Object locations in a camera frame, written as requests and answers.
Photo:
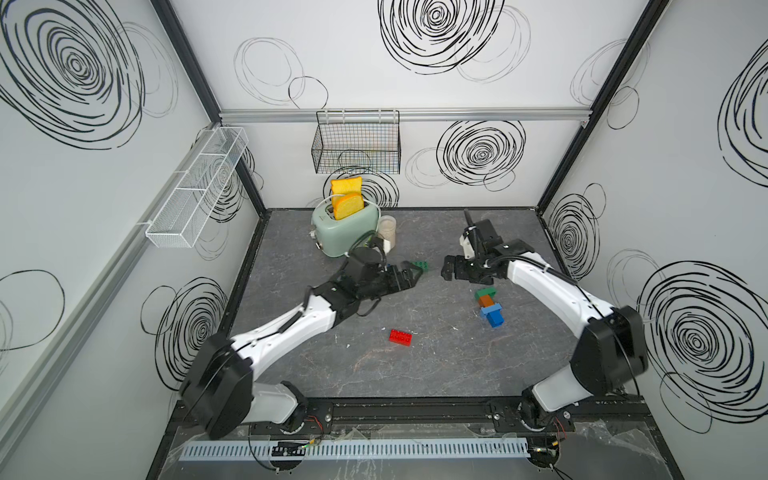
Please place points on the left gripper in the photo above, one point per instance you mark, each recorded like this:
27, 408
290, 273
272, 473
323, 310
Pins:
397, 280

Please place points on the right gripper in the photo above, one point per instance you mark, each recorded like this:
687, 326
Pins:
459, 269

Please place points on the dark green long lego brick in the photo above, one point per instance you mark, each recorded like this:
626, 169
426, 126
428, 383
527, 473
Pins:
489, 291

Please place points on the blue square lego brick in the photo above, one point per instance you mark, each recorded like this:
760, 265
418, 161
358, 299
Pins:
486, 311

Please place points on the red long lego brick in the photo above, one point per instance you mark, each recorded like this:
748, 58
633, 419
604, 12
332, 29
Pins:
400, 337

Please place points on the light blue long lego brick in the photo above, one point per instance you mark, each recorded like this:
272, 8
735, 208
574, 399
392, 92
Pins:
495, 319

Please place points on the small orange lego brick front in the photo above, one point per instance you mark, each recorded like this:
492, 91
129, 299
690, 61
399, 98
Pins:
485, 301

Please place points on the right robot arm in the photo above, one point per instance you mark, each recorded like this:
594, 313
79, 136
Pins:
609, 352

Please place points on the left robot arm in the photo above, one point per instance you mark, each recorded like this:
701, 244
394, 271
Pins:
221, 390

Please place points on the beige speckled cup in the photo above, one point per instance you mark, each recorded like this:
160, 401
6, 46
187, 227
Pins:
387, 232

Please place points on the mint green toaster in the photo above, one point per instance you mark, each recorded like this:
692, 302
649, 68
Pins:
334, 237

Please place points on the front orange toast slice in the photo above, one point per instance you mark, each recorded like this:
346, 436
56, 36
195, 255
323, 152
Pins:
346, 205

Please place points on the rear yellow toast slice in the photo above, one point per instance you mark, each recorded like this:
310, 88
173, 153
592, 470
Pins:
347, 186

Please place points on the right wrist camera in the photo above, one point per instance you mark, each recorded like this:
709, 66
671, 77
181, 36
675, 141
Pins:
467, 247

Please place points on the black wire basket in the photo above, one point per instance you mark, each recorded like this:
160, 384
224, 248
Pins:
369, 139

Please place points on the white slotted cable duct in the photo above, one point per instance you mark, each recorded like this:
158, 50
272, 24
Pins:
375, 449

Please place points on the black front rail frame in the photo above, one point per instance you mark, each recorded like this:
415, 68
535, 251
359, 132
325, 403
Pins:
502, 413

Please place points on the white mesh wall shelf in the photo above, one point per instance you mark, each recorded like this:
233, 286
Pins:
184, 214

